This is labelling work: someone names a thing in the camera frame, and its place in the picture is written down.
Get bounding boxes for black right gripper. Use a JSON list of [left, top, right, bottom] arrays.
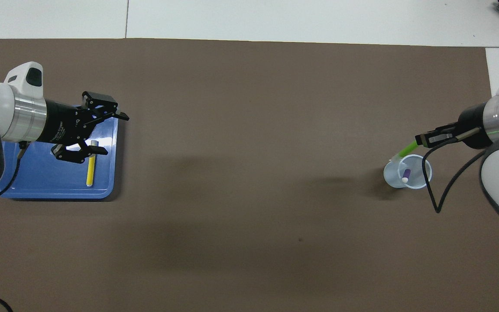
[[415, 103, 493, 149]]

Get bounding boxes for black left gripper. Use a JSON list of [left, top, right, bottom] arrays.
[[44, 91, 130, 164]]

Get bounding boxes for green highlighter pen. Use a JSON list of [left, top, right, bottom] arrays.
[[389, 141, 419, 163]]

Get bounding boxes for yellow highlighter pen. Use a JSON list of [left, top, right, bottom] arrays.
[[86, 140, 98, 188]]

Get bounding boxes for blue plastic tray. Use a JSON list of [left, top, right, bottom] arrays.
[[0, 105, 119, 199]]

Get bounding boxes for translucent plastic pen cup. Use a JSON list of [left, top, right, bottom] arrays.
[[383, 154, 433, 190]]

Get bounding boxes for brown table mat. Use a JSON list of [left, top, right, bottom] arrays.
[[0, 38, 499, 312]]

